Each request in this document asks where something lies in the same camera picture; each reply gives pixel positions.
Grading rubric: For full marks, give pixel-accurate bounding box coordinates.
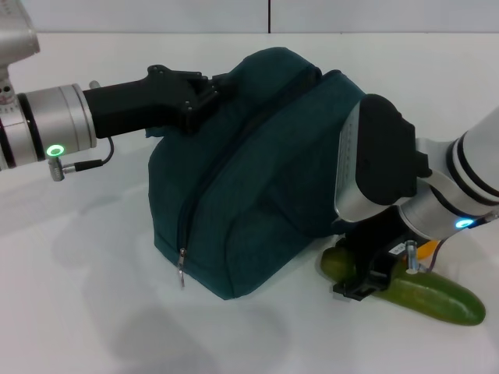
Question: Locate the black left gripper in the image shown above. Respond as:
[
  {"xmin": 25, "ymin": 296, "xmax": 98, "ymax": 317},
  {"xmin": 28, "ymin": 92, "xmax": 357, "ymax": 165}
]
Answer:
[{"xmin": 81, "ymin": 65, "xmax": 240, "ymax": 139}]

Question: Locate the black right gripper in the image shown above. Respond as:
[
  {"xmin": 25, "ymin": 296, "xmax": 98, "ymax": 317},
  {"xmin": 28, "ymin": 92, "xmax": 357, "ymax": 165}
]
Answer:
[{"xmin": 331, "ymin": 206, "xmax": 419, "ymax": 303}]

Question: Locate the orange pear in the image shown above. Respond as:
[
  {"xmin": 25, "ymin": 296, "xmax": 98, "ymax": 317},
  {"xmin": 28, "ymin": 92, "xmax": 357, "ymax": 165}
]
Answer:
[{"xmin": 416, "ymin": 238, "xmax": 437, "ymax": 260}]

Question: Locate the green cucumber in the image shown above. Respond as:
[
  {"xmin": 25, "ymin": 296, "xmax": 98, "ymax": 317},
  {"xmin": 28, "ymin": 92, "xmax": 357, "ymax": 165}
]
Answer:
[{"xmin": 319, "ymin": 247, "xmax": 487, "ymax": 327}]

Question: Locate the dark teal fabric bag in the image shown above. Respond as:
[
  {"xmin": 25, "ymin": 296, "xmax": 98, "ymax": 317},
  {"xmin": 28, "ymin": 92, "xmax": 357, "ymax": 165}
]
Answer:
[{"xmin": 146, "ymin": 46, "xmax": 375, "ymax": 301}]

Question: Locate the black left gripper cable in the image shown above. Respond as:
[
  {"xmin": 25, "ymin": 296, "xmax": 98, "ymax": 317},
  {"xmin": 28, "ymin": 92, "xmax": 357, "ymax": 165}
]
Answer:
[{"xmin": 48, "ymin": 136, "xmax": 115, "ymax": 182}]

